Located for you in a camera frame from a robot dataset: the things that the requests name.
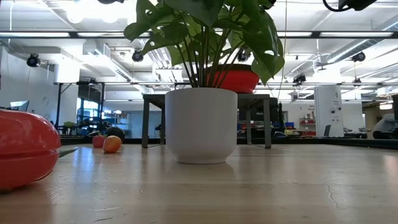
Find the small orange peach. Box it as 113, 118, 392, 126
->
103, 135, 123, 154

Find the small red round fruit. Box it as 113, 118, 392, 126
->
92, 134, 106, 149

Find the white column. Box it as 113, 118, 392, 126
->
313, 85, 345, 138

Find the black metal gantry frame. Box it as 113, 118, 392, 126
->
53, 81, 398, 130

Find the black overhead rig beam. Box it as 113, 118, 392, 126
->
0, 30, 398, 39

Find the small tilted monitor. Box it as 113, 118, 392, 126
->
9, 100, 30, 112

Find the red storage shelf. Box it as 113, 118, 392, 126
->
298, 117, 317, 136

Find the black aluminium table frame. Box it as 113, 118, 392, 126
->
60, 136, 398, 150

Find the white plant pot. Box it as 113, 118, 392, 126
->
164, 87, 239, 165

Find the green monstera plant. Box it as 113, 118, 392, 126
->
123, 0, 285, 88

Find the black ceiling device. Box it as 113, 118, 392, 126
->
292, 73, 307, 85

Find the red colander grey rim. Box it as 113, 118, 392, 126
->
206, 63, 261, 95

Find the red plastic tomato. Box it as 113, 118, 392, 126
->
0, 110, 62, 192

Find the dark round plum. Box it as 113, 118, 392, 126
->
104, 126, 126, 142

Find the person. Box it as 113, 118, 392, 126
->
372, 113, 398, 140

